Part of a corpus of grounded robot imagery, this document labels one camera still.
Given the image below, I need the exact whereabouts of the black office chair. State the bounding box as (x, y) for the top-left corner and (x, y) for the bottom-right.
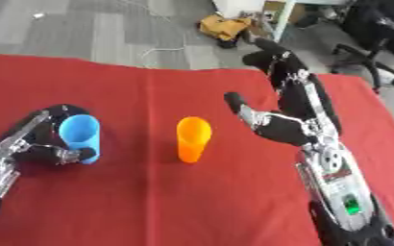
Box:
(330, 0), (394, 92)

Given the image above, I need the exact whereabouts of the white table leg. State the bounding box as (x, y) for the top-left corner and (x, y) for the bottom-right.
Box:
(271, 0), (298, 42)

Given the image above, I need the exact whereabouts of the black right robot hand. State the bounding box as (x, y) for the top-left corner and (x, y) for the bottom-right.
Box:
(222, 37), (344, 148)

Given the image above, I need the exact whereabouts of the orange plastic cup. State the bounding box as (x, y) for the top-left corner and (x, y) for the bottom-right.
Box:
(175, 116), (214, 164)

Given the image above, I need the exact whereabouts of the blue plastic cup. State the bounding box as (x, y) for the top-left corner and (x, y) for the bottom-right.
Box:
(57, 114), (103, 165)

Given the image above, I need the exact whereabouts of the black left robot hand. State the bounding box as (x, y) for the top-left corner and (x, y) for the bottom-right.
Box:
(0, 104), (100, 166)

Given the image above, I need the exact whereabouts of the white cable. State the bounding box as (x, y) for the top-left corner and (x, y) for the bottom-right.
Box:
(114, 0), (189, 69)

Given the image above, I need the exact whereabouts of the yellow bag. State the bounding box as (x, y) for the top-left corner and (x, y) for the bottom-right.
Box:
(198, 13), (255, 42)

